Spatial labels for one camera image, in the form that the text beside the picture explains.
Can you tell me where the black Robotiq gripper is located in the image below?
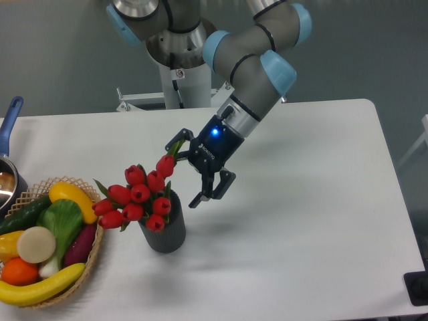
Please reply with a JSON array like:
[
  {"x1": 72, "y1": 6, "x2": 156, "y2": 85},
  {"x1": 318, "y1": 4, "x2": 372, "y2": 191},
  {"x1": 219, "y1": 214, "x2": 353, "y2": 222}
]
[{"x1": 165, "y1": 115, "x2": 244, "y2": 209}]

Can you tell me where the red tulip bouquet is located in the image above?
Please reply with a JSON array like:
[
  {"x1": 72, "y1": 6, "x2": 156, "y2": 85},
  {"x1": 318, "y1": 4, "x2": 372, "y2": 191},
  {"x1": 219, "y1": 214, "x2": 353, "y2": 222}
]
[{"x1": 92, "y1": 154, "x2": 177, "y2": 231}]

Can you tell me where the dark grey ribbed vase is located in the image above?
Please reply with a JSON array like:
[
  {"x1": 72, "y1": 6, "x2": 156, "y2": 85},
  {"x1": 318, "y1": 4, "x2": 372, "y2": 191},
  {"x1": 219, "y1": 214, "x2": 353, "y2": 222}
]
[{"x1": 138, "y1": 190, "x2": 186, "y2": 253}]

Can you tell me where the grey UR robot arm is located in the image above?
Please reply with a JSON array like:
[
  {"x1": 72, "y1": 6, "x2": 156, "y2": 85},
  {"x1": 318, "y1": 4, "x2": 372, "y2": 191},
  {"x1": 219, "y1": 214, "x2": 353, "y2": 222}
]
[{"x1": 106, "y1": 1, "x2": 312, "y2": 208}]

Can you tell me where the green bok choy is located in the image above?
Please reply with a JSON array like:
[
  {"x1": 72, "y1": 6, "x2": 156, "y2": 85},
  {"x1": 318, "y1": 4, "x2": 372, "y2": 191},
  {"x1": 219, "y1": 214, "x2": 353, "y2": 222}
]
[{"x1": 37, "y1": 199, "x2": 83, "y2": 279}]

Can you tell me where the purple sweet potato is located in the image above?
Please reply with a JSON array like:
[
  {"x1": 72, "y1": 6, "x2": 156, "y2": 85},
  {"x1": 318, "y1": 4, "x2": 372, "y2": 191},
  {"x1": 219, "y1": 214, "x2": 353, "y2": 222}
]
[{"x1": 64, "y1": 225, "x2": 96, "y2": 267}]

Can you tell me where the woven wicker basket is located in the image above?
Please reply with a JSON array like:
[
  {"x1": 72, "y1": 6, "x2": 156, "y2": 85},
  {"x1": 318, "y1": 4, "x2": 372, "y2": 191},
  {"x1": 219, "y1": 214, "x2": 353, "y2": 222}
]
[{"x1": 6, "y1": 177, "x2": 104, "y2": 308}]

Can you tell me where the green cucumber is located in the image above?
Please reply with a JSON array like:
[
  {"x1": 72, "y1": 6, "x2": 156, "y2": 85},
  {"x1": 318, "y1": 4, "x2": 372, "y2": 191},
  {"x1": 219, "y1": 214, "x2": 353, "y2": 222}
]
[{"x1": 1, "y1": 195, "x2": 51, "y2": 235}]

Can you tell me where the beige round disc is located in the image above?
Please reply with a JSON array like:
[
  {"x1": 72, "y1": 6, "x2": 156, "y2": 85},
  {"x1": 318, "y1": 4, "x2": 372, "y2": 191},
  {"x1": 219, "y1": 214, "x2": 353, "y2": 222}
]
[{"x1": 17, "y1": 226, "x2": 56, "y2": 263}]

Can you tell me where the yellow bell pepper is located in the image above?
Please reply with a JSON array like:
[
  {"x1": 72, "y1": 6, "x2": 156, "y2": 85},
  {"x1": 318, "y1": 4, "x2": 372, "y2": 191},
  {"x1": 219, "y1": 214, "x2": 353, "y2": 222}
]
[{"x1": 0, "y1": 231, "x2": 23, "y2": 263}]

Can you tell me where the orange fruit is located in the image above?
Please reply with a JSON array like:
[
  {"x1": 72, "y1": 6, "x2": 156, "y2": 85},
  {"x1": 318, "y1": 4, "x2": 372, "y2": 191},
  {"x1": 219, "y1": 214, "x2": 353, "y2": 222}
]
[{"x1": 1, "y1": 257, "x2": 39, "y2": 286}]

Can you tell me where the yellow banana front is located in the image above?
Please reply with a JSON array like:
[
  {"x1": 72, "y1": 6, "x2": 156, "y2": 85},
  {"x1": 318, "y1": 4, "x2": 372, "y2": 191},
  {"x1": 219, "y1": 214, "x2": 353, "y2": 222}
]
[{"x1": 1, "y1": 263, "x2": 86, "y2": 307}]

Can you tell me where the black device table corner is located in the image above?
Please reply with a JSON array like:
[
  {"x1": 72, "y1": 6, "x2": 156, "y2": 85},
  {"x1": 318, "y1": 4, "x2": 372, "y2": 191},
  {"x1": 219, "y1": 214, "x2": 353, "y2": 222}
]
[{"x1": 403, "y1": 271, "x2": 427, "y2": 306}]

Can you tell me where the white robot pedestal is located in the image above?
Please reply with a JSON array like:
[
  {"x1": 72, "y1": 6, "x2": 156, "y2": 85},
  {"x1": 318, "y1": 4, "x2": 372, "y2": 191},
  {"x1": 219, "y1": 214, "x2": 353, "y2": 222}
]
[{"x1": 116, "y1": 63, "x2": 234, "y2": 112}]

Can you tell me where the blue handled saucepan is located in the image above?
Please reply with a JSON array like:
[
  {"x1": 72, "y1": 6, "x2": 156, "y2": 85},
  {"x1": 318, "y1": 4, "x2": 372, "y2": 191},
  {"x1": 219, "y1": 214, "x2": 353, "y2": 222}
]
[{"x1": 1, "y1": 96, "x2": 27, "y2": 221}]

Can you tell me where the white frame right edge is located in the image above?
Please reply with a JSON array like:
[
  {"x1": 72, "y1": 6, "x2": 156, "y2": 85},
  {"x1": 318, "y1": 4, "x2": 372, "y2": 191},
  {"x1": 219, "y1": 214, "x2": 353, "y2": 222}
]
[{"x1": 397, "y1": 115, "x2": 427, "y2": 171}]

